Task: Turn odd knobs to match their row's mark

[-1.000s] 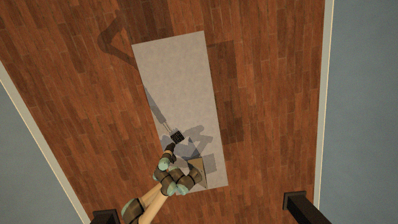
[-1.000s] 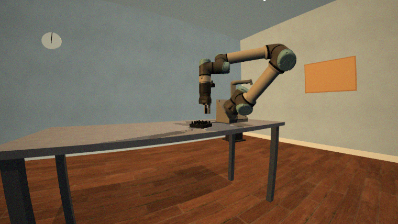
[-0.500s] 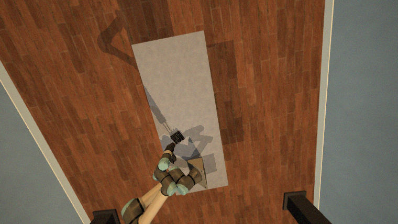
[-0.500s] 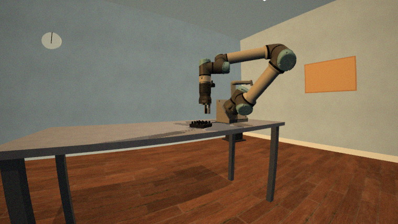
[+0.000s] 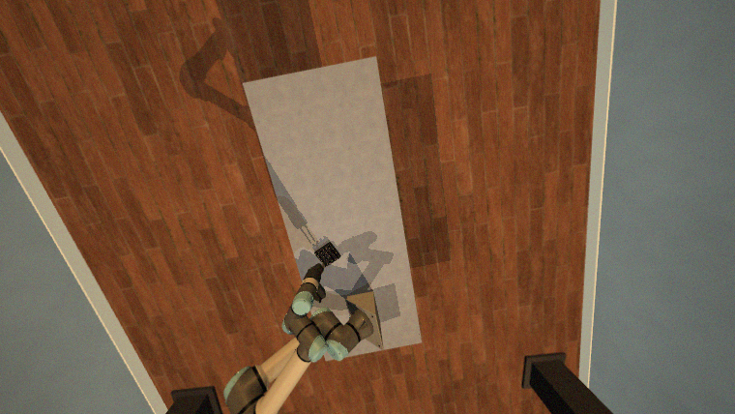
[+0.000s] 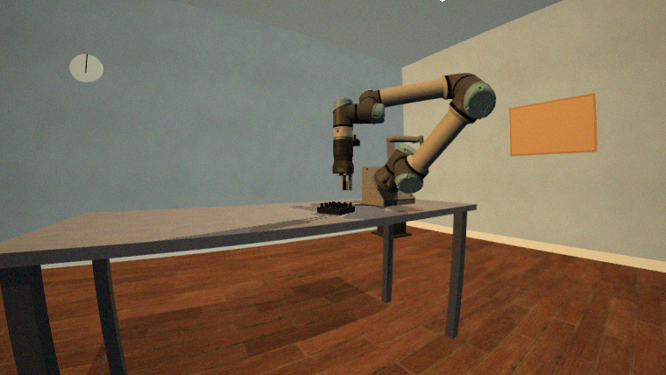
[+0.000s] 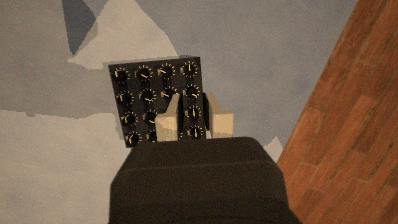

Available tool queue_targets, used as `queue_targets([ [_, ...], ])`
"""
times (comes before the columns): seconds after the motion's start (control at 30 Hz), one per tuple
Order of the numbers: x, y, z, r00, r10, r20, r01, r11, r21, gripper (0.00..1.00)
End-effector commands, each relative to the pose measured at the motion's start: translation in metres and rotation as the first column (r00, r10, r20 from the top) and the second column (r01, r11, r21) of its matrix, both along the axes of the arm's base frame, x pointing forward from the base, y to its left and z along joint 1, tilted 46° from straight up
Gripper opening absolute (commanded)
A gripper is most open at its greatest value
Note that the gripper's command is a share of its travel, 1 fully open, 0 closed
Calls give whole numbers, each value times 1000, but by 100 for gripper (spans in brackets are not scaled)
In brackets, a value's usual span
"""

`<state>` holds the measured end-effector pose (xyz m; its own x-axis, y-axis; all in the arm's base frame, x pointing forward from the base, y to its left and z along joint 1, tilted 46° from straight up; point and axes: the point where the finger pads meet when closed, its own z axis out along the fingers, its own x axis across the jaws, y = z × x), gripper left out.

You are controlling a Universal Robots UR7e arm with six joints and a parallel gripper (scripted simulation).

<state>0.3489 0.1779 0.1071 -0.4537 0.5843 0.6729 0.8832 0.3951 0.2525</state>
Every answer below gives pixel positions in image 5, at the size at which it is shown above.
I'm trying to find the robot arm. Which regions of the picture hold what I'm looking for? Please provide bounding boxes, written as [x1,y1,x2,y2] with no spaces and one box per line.
[223,282,373,414]

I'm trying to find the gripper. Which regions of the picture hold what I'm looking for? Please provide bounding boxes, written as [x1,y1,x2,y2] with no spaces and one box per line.
[301,263,326,303]

